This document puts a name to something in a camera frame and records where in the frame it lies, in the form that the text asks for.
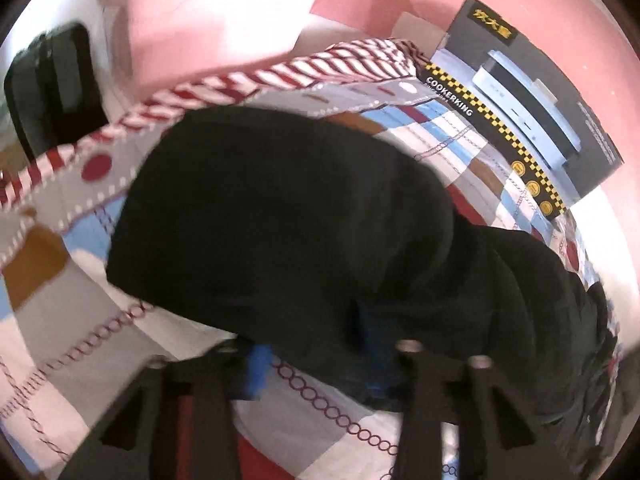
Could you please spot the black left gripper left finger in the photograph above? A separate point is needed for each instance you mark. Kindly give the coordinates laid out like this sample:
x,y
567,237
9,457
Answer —
x,y
174,420

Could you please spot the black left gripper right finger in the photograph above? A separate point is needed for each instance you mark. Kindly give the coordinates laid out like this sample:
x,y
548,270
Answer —
x,y
499,436

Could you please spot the black garment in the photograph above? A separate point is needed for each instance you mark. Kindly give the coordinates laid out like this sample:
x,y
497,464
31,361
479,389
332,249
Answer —
x,y
330,246

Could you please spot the plaid patchwork bed sheet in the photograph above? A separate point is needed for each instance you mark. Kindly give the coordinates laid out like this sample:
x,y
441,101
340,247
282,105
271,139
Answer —
x,y
70,340

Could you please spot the black Cookerking cardboard box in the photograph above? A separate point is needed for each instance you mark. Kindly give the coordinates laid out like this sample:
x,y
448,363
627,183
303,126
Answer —
x,y
524,106

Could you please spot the black bag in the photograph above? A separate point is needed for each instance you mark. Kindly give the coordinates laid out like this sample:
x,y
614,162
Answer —
x,y
52,92

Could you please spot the red white striped cloth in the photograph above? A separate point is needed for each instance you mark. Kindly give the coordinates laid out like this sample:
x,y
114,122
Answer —
x,y
366,60

